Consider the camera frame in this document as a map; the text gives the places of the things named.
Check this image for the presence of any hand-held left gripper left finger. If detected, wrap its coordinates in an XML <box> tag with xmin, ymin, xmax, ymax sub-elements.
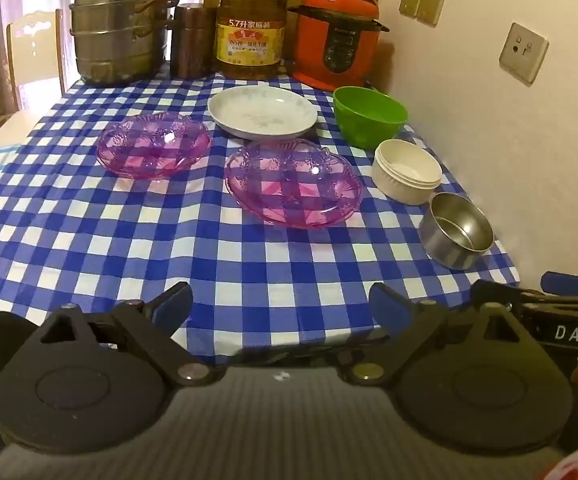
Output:
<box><xmin>33</xmin><ymin>281</ymin><xmax>218</xmax><ymax>388</ymax></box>

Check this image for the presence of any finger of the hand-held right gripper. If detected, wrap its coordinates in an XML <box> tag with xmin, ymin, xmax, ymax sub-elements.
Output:
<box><xmin>541</xmin><ymin>271</ymin><xmax>578</xmax><ymax>297</ymax></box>
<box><xmin>470</xmin><ymin>279</ymin><xmax>578</xmax><ymax>314</ymax></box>

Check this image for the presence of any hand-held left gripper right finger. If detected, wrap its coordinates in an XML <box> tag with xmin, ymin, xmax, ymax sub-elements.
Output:
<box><xmin>340</xmin><ymin>282</ymin><xmax>536</xmax><ymax>388</ymax></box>

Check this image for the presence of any stainless steel bowl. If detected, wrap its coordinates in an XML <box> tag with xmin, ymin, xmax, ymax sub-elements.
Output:
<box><xmin>418</xmin><ymin>191</ymin><xmax>494</xmax><ymax>270</ymax></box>

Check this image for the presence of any white bowl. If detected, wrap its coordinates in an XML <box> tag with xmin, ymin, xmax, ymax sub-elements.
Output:
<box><xmin>371</xmin><ymin>139</ymin><xmax>443</xmax><ymax>206</ymax></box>

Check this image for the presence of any pink transparent plastic plate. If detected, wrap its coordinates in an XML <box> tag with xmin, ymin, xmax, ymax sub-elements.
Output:
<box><xmin>96</xmin><ymin>112</ymin><xmax>213</xmax><ymax>180</ymax></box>
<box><xmin>224</xmin><ymin>139</ymin><xmax>363</xmax><ymax>230</ymax></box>

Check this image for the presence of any green plastic bowl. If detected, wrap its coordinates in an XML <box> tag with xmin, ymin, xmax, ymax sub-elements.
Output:
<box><xmin>332</xmin><ymin>86</ymin><xmax>409</xmax><ymax>150</ymax></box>

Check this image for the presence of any white ceramic plate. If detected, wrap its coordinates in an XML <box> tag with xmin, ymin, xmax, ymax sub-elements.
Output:
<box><xmin>207</xmin><ymin>85</ymin><xmax>318</xmax><ymax>140</ymax></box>

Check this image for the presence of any blue checkered tablecloth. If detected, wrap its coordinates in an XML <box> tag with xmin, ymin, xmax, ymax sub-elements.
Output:
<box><xmin>0</xmin><ymin>71</ymin><xmax>520</xmax><ymax>367</ymax></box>

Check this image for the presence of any small white table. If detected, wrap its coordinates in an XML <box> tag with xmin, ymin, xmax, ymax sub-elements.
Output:
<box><xmin>0</xmin><ymin>109</ymin><xmax>47</xmax><ymax>152</ymax></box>

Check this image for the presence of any brown metal canister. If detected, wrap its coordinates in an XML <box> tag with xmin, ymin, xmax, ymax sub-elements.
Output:
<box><xmin>169</xmin><ymin>3</ymin><xmax>219</xmax><ymax>80</ymax></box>

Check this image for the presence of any red electric pressure cooker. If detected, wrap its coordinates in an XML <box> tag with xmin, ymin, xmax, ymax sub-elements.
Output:
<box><xmin>287</xmin><ymin>0</ymin><xmax>391</xmax><ymax>92</ymax></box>

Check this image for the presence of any stainless steel steamer pot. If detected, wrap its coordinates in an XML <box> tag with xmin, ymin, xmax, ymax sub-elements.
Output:
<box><xmin>69</xmin><ymin>0</ymin><xmax>180</xmax><ymax>86</ymax></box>

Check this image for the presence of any large cooking oil bottle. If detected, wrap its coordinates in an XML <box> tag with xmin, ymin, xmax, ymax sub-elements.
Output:
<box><xmin>214</xmin><ymin>0</ymin><xmax>290</xmax><ymax>81</ymax></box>

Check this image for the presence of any white wooden chair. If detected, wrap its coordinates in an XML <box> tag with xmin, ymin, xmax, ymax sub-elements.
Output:
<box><xmin>6</xmin><ymin>8</ymin><xmax>65</xmax><ymax>111</ymax></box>

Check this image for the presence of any beige wall socket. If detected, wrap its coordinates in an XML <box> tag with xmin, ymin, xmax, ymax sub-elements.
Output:
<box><xmin>498</xmin><ymin>22</ymin><xmax>550</xmax><ymax>86</ymax></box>

